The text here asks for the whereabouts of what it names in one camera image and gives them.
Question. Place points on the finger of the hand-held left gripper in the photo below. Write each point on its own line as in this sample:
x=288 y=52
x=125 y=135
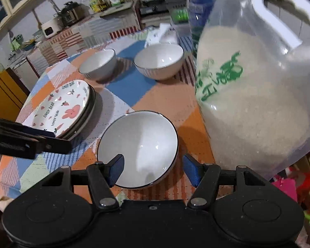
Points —
x=49 y=144
x=45 y=134

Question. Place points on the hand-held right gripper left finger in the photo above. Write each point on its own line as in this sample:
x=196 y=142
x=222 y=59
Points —
x=116 y=170

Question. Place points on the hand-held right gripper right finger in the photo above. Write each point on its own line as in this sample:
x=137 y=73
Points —
x=191 y=170

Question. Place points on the white plate pink rabbit print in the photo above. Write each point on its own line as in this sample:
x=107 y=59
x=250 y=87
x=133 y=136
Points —
x=67 y=108

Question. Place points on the white ribbed bowl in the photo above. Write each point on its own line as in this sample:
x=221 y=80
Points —
x=98 y=66
x=159 y=62
x=139 y=144

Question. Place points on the white plate black rim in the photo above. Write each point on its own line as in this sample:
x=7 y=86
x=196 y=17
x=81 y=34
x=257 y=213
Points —
x=93 y=105

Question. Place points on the yellow brown wooden chair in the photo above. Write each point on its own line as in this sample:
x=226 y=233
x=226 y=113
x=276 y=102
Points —
x=5 y=93

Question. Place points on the colourful patchwork tablecloth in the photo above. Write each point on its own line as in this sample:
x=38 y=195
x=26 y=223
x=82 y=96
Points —
x=157 y=95

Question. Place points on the clear bag of rice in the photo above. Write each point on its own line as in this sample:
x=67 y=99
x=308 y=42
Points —
x=248 y=108

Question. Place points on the blue bowl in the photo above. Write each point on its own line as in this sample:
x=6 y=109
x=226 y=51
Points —
x=30 y=46

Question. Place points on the green cloth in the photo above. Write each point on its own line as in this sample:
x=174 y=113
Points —
x=16 y=42

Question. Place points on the pink plastic bag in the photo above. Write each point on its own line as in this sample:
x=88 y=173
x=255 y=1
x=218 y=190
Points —
x=285 y=188

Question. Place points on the striped patchwork counter cloth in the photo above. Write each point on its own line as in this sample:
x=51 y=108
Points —
x=75 y=38

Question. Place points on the white rice cooker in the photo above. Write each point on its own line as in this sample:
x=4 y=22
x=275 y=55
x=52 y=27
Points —
x=51 y=29

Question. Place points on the black steel pressure cooker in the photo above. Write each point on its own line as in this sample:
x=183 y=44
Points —
x=71 y=14

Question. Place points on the green label water bottle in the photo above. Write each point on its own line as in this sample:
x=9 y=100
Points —
x=196 y=44

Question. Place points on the yellow green snack bag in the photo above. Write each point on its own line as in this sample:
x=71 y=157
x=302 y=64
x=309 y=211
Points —
x=93 y=5

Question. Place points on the white tissue pack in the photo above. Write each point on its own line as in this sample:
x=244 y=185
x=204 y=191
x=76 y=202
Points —
x=157 y=35

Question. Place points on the white food packet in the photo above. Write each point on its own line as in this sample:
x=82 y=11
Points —
x=114 y=0

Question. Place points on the green plastic basket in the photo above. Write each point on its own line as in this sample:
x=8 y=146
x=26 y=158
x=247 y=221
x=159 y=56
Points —
x=179 y=15

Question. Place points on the blue label water bottle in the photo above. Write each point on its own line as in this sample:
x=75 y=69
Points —
x=201 y=5

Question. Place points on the black gas stove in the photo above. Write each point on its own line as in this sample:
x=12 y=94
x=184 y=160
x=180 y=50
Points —
x=157 y=6

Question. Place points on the cream wall cabinet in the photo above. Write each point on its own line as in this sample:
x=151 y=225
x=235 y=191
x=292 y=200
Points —
x=13 y=2

